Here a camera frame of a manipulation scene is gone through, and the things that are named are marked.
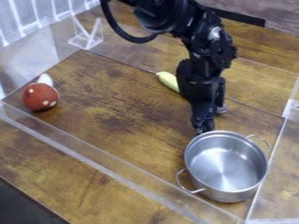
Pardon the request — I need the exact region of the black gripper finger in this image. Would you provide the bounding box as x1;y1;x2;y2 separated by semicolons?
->
191;103;217;134

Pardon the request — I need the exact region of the clear acrylic triangular bracket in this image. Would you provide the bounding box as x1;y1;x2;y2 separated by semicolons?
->
68;17;104;50

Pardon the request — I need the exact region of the green handled metal spoon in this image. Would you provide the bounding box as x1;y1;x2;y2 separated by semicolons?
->
156;72;229;114

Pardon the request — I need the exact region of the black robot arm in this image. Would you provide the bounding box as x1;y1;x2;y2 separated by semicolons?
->
119;0;238;134

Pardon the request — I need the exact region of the black strip on table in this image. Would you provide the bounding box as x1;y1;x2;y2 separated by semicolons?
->
210;7;267;27

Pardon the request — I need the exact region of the stainless steel pot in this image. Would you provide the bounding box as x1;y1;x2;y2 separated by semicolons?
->
175;130;271;203

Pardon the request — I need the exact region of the clear acrylic enclosure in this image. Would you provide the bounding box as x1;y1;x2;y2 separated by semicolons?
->
0;0;299;224

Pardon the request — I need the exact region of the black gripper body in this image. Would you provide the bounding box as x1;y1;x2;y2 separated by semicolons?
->
175;58;227;117

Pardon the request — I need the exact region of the black cable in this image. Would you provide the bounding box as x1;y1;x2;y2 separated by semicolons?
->
99;0;159;45

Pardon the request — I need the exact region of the red toy mushroom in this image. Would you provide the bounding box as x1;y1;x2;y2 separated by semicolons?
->
23;73;60;111

